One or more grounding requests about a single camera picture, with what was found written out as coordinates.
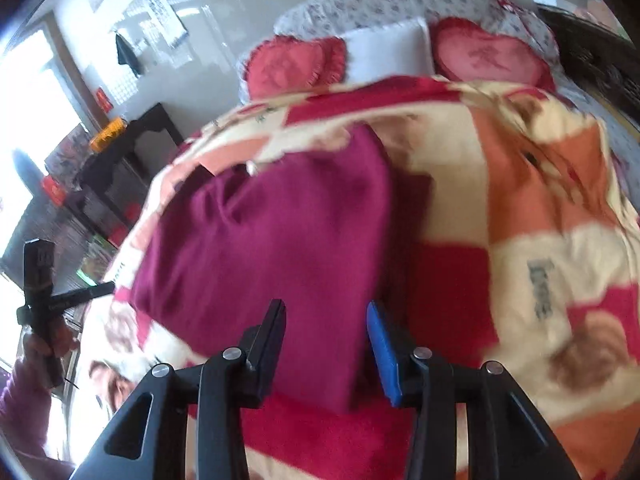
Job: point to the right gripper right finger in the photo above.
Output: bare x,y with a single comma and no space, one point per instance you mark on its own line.
507,436

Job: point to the wall calendar poster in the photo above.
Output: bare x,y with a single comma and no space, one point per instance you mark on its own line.
167,21

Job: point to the black side table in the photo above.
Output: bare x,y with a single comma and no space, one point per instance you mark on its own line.
97,176

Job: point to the purple left sleeve forearm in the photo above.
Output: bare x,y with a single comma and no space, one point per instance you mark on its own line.
25,409

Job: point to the white pillow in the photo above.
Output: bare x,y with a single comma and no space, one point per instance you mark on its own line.
398,49

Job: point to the orange red fleece blanket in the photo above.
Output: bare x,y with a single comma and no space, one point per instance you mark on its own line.
527,254

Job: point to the dark carved wooden headboard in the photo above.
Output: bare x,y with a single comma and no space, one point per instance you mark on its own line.
591,54

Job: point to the red heart pillow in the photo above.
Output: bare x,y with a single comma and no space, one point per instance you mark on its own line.
286,64
463,51

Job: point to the left hand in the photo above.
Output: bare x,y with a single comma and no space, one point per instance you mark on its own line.
60,342

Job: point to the right red heart pillow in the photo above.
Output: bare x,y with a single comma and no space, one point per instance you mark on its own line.
463,51

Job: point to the left red heart pillow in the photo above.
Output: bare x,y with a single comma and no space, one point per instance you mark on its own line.
286,64

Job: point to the maroon sweater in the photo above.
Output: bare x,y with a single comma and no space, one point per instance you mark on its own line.
326,232

